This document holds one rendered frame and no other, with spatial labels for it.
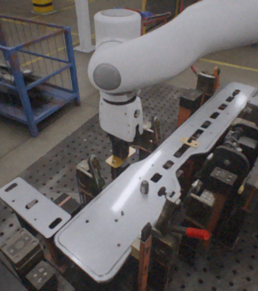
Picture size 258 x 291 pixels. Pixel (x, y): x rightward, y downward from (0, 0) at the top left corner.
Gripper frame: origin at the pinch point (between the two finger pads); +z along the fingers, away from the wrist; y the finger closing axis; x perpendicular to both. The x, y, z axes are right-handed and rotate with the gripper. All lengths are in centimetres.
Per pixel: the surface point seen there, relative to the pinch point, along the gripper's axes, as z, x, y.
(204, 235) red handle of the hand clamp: 13.0, 0.8, -26.0
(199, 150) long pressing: 27, -44, -6
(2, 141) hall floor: 127, -49, 203
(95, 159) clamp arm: 16.9, -5.7, 15.9
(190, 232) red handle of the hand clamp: 14.7, 1.0, -22.6
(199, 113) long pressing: 27, -71, 6
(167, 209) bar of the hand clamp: 9.8, 2.0, -16.1
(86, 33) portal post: 97, -303, 325
